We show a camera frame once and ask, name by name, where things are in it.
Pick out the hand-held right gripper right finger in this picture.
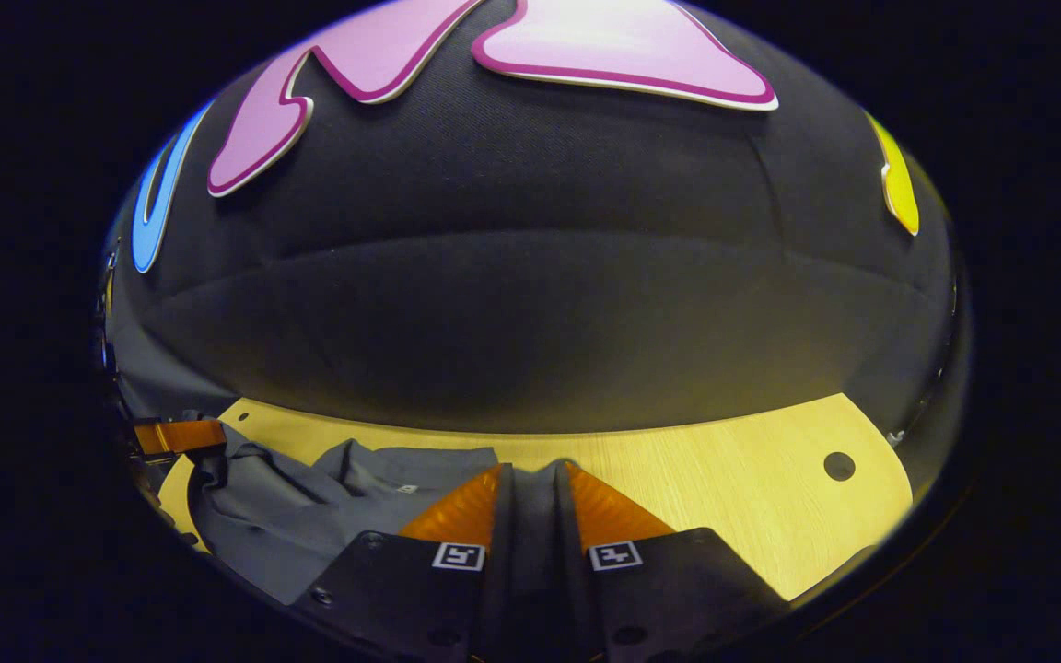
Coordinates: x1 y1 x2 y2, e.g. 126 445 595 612
554 460 791 663

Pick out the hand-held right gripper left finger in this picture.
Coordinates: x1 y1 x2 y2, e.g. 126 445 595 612
291 463 518 663

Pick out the grey collared shirt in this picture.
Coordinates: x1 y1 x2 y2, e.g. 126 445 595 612
185 424 587 606

